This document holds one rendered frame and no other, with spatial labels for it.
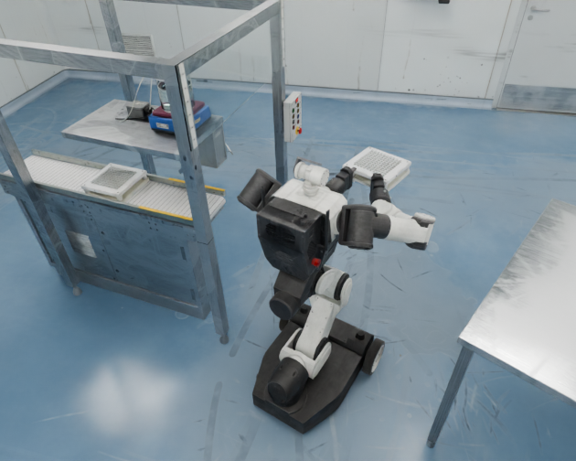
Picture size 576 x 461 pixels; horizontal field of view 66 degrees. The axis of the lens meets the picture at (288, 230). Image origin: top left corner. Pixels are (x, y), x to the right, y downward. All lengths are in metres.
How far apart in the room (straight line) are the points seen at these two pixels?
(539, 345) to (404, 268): 1.52
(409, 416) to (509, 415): 0.51
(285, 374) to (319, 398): 0.25
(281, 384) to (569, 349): 1.16
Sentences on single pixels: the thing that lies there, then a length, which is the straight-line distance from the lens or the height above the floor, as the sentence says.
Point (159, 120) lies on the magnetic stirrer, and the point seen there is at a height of 1.34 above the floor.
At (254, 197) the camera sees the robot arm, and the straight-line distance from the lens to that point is 1.71.
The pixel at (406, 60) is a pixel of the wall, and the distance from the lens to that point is 5.39.
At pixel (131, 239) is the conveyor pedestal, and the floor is 0.57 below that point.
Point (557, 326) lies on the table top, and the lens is 1.94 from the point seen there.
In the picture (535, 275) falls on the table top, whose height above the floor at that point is 0.86.
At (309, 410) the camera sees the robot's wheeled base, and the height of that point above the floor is 0.17.
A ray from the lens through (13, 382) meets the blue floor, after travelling 3.02.
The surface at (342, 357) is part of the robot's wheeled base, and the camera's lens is 2.46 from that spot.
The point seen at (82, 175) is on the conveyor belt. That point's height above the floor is 0.83.
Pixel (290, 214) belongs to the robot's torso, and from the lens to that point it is 1.54.
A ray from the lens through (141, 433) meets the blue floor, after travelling 2.56.
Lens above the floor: 2.19
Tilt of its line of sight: 40 degrees down
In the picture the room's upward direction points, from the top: 2 degrees counter-clockwise
